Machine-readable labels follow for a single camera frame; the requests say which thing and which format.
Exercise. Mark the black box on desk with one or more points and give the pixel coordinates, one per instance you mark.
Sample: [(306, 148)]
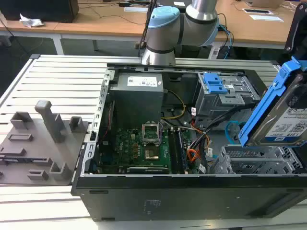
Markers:
[(40, 10)]

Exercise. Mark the grey parts rack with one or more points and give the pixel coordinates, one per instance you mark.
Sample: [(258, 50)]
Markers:
[(43, 148)]

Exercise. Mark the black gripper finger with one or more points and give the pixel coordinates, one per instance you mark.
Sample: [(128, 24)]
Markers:
[(298, 94)]

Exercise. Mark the green motherboard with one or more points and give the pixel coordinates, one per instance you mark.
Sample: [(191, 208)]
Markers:
[(124, 143)]

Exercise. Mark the crumpled white paper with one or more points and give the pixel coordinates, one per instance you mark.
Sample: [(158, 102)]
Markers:
[(31, 21)]

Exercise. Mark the grey power supply unit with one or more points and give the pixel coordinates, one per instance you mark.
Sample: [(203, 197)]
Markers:
[(136, 100)]

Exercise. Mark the white paper sheet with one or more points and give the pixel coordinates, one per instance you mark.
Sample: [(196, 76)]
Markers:
[(135, 9), (266, 18)]

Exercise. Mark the CPU socket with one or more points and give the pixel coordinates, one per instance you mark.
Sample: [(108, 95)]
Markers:
[(144, 153)]

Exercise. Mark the grey metal drive cage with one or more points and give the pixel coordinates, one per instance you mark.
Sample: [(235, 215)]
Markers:
[(216, 105)]

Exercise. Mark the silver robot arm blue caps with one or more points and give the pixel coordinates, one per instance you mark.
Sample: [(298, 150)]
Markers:
[(163, 36)]

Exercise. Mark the wooden desk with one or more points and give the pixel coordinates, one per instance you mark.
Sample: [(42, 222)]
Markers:
[(96, 24)]

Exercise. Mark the black power adapter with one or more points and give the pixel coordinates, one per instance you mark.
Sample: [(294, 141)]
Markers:
[(124, 4)]

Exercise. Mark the black PC case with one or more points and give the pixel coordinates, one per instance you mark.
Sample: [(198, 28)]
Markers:
[(168, 196)]

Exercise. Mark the black RAM stick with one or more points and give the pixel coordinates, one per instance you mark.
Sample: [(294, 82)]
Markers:
[(181, 151)]

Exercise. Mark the grey metal disk bay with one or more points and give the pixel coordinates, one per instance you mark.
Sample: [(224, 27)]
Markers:
[(249, 160)]

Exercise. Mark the hard disk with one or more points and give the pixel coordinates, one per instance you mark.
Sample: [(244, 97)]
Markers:
[(275, 124)]

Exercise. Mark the blue plastic cage latch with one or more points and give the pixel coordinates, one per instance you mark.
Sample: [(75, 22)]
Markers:
[(214, 83)]

